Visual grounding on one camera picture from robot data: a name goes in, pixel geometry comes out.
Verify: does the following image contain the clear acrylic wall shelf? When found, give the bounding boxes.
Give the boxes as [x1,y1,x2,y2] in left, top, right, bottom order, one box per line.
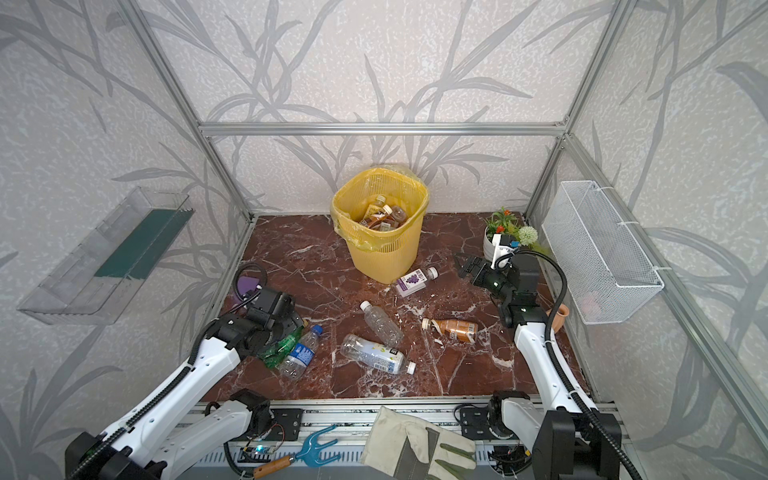
[17,187,194,326]

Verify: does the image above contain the green plastic bottle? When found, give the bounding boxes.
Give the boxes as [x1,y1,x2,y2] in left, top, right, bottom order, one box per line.
[259,327,304,370]

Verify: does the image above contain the white potted artificial plant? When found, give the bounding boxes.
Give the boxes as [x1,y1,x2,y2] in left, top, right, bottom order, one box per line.
[483,208,551,260]

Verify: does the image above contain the yellow plastic waste bin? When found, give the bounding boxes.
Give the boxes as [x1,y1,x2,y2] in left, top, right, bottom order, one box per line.
[331,167,431,285]

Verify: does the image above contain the teal garden hand fork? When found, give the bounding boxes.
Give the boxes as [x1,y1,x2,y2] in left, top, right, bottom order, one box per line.
[251,425,341,479]

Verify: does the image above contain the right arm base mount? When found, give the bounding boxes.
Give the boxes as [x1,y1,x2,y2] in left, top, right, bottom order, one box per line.
[453,404,497,441]

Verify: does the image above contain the purple silicone spatula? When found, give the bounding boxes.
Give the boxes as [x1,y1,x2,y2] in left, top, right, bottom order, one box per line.
[233,276,261,302]

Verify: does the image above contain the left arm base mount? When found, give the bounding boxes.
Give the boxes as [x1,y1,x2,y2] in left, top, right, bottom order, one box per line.
[255,408,304,442]

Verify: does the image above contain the yellow label tea bottle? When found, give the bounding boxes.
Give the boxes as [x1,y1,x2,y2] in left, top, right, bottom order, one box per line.
[360,195,386,226]

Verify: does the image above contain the red juice bottle yellow cap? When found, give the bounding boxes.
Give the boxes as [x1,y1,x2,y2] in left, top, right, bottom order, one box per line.
[387,205,407,228]

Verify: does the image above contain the white wire mesh basket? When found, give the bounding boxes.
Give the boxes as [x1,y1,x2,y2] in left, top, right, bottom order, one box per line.
[542,180,665,325]

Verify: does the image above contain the blue label water bottle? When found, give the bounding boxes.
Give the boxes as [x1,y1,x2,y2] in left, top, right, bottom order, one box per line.
[278,325,323,381]

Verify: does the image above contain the small terracotta vase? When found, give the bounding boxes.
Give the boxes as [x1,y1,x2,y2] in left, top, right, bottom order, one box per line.
[551,304,570,333]

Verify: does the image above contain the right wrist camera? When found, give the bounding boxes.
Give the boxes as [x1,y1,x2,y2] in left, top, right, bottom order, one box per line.
[491,233,521,270]

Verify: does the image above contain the beige work glove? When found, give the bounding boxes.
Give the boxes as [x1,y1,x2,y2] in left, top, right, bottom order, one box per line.
[360,407,477,479]

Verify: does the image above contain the brown milk tea bottle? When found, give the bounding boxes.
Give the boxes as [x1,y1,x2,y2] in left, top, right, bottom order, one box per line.
[422,318,479,344]

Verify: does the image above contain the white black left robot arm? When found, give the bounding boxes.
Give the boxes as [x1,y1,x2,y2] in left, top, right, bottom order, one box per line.
[65,262,305,479]

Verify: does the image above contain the clear ribbed plastic bottle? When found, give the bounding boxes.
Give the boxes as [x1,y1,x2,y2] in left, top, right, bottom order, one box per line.
[360,301,404,348]

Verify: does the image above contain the green circuit board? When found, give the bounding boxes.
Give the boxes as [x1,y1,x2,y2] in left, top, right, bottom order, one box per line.
[240,444,279,463]

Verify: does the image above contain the purple grape label bottle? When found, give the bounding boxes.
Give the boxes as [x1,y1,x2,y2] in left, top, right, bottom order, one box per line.
[394,267,439,298]

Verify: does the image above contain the large clear water bottle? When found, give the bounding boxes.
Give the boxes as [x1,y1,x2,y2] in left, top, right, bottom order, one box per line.
[341,334,416,375]

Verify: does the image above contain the yellow bin liner bag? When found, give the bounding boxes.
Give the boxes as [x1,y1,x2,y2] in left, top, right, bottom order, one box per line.
[330,164,430,253]

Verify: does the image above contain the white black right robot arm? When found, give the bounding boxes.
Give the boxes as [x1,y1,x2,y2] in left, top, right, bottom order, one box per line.
[454,249,642,479]

